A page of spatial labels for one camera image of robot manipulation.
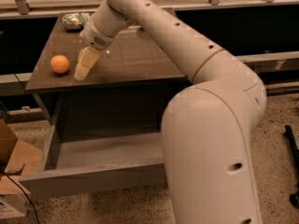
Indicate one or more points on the black wheeled stand leg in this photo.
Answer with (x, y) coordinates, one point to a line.
(294, 198)

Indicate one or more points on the green white snack bag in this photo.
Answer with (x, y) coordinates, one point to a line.
(75, 21)

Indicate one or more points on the grey cabinet with glossy top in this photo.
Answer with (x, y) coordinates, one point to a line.
(132, 57)

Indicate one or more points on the orange fruit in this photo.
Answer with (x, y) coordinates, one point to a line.
(59, 64)

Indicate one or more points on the white printed box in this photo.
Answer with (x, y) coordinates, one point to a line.
(13, 205)

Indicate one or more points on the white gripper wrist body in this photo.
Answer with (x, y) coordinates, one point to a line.
(94, 37)

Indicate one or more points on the open grey top drawer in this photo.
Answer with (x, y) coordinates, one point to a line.
(79, 160)

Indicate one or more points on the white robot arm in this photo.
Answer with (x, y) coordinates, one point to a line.
(206, 128)

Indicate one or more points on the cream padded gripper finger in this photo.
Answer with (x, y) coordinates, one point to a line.
(87, 58)

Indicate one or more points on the brown cardboard box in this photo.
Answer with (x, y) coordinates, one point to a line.
(17, 157)

